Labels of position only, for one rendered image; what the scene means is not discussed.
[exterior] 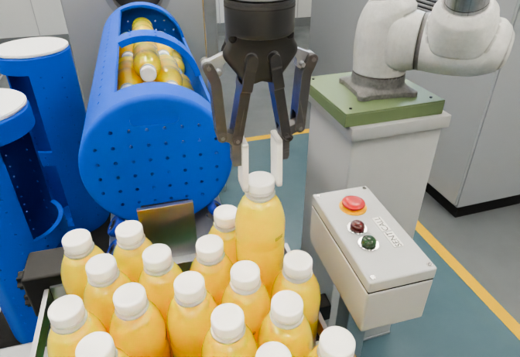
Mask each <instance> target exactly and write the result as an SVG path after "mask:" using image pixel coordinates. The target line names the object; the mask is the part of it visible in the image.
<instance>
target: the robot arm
mask: <svg viewBox="0 0 520 357"><path fill-rule="evenodd" d="M417 5H418V3H417V1H416V0H369V1H368V3H367V4H366V5H365V7H364V8H363V10H362V12H361V15H360V17H359V20H358V22H357V28H356V32H355V37H354V50H353V70H352V74H351V76H345V77H340V78H339V83H341V84H343V85H344V86H345V87H346V88H347V89H349V90H350V91H351V92H352V93H353V94H354V95H355V96H356V97H357V100H358V101H371V100H378V99H388V98H414V97H417V94H418V91H417V90H416V89H413V88H411V87H410V86H408V85H407V84H406V83H405V72H406V71H407V70H421V71H425V72H428V73H433V74H442V75H450V76H459V77H473V76H480V75H484V74H490V73H493V72H495V71H496V70H498V69H500V68H502V67H503V66H504V65H505V63H506V61H507V59H508V57H509V55H510V52H511V49H512V46H513V43H514V40H515V32H514V30H513V26H512V25H511V23H510V22H509V21H508V20H507V19H506V18H503V17H500V7H499V4H498V3H497V1H496V0H438V1H437V2H436V4H435V5H434V6H433V10H432V12H424V11H422V10H419V9H417ZM295 11H296V0H224V30H225V39H224V43H223V45H222V47H221V52H220V53H218V54H216V55H214V56H212V57H210V58H208V57H202V58H201V59H200V65H201V67H202V69H203V71H204V73H205V75H206V77H207V81H208V87H209V93H210V104H211V110H212V116H213V122H214V131H215V134H216V136H217V139H218V141H219V142H221V143H224V142H229V143H230V158H231V162H232V163H233V165H234V166H238V181H239V183H240V185H241V189H242V190H243V191H244V192H248V143H247V141H246V139H245V137H244V132H245V123H246V118H247V114H248V106H249V101H250V96H251V93H252V91H253V86H254V84H256V83H258V82H261V81H265V82H268V84H269V91H270V96H271V100H272V108H273V113H274V117H275V125H276V128H277V131H276V130H272V131H271V175H273V177H274V178H275V184H276V186H277V187H281V186H282V160H285V159H288V158H289V142H290V141H292V140H293V134H294V133H296V132H303V131H304V129H305V125H306V113H307V107H308V100H309V93H310V82H311V75H312V72H313V70H314V68H315V66H316V63H317V61H318V56H317V55H316V54H315V53H314V52H313V51H311V50H310V49H308V48H306V49H302V48H299V47H298V46H297V43H296V41H295V39H294V29H295ZM293 57H294V64H295V65H296V67H295V72H294V80H293V88H292V103H291V111H290V119H289V116H288V111H287V105H286V96H285V91H284V87H285V84H284V79H283V74H282V73H283V72H284V70H285V69H286V68H287V67H288V65H289V63H290V62H291V60H292V59H293ZM226 62H227V63H228V65H229V66H230V67H231V68H232V70H233V71H234V72H235V73H236V74H237V75H236V88H235V93H234V103H233V108H232V113H231V123H230V128H229V129H227V126H226V118H225V111H224V99H223V91H222V85H221V80H220V78H219V77H220V76H221V75H222V74H223V73H224V69H223V66H224V64H225V63H226Z"/></svg>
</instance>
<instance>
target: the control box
mask: <svg viewBox="0 0 520 357"><path fill-rule="evenodd" d="M350 195H354V196H358V197H360V198H362V199H363V200H364V202H365V206H364V208H363V209H361V210H359V211H352V210H349V209H347V208H345V207H344V206H343V205H342V200H343V198H344V197H346V196H350ZM312 204H313V206H312V212H311V222H310V241H311V243H312V245H313V247H314V249H315V250H316V253H317V254H318V256H319V257H320V260H321V262H322V263H323V265H324V267H325V269H326V270H327V272H328V274H329V276H330V278H331V279H332V281H333V283H334V285H335V287H336V288H337V291H338V292H339V294H340V296H341V298H342V299H343V301H344V303H345V305H346V306H347V309H348V310H349V312H350V314H351V316H352V318H353V319H354V321H355V323H356V325H357V327H358V328H359V330H360V331H367V330H371V329H374V328H379V327H382V326H386V325H389V324H394V323H398V322H401V321H407V320H410V319H413V318H418V317H421V316H422V314H423V310H424V307H425V304H426V300H427V297H428V295H429V290H430V287H431V285H432V282H433V277H434V276H435V273H436V267H435V265H434V264H433V263H432V262H431V261H430V259H429V258H428V257H427V256H426V254H425V253H424V252H423V251H422V250H421V249H420V247H418V246H417V244H416V243H415V242H414V241H413V240H412V239H411V237H410V236H409V235H408V234H407V233H406V232H405V230H404V229H403V228H402V227H401V225H400V224H399V223H398V222H397V221H396V220H395V219H394V218H393V217H392V216H391V214H390V213H389V212H388V211H387V210H386V208H385V207H384V206H383V205H382V204H381V202H380V201H379V200H378V199H377V198H376V196H374V195H373V193H372V192H371V191H370V190H369V189H368V188H367V187H366V186H363V187H355V188H350V189H345V190H340V191H331V192H326V193H322V194H314V195H313V200H312ZM379 218H380V219H379ZM375 219H378V220H375ZM353 220H360V221H362V222H364V225H365V229H364V231H363V232H354V231H352V230H351V228H350V223H351V222H352V221H353ZM380 221H382V222H384V223H383V224H382V222H380ZM377 222H378V223H377ZM380 224H381V225H380ZM383 225H386V227H388V230H386V229H387V228H386V227H385V226H383ZM381 227H382V228H383V229H384V230H383V229H382V228H381ZM386 233H387V234H388V235H386ZM389 233H392V234H389ZM365 235H372V236H373V237H375V238H376V240H377V245H376V246H375V247H374V248H373V249H368V248H365V247H364V246H363V245H362V244H361V239H362V237H363V236H365ZM393 235H394V238H393V239H395V240H392V237H393ZM388 236H391V237H388ZM397 240H398V241H399V243H400V244H402V245H400V244H399V246H398V243H395V242H398V241H397ZM392 241H393V242H394V243H395V244H396V245H397V246H395V244H394V243H393V242H392Z"/></svg>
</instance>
